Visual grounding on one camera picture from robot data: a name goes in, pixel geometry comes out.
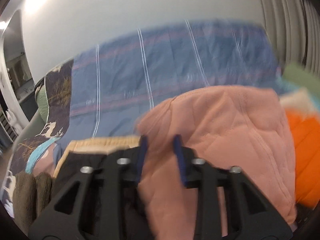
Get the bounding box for blue plaid sheet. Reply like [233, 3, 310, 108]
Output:
[53, 20, 284, 163]

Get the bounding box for grey pleated curtain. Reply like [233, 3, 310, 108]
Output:
[261, 0, 319, 76]

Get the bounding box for green striped pillow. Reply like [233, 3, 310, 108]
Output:
[35, 83, 49, 123]

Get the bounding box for pink quilted jacket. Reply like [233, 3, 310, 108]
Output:
[136, 86, 296, 239]

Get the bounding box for dark floral patterned quilt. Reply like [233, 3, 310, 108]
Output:
[1, 59, 74, 218]

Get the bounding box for brown fleece garment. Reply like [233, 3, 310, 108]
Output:
[12, 171, 54, 235]

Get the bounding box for orange folded jacket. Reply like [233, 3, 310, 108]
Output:
[286, 110, 319, 209]

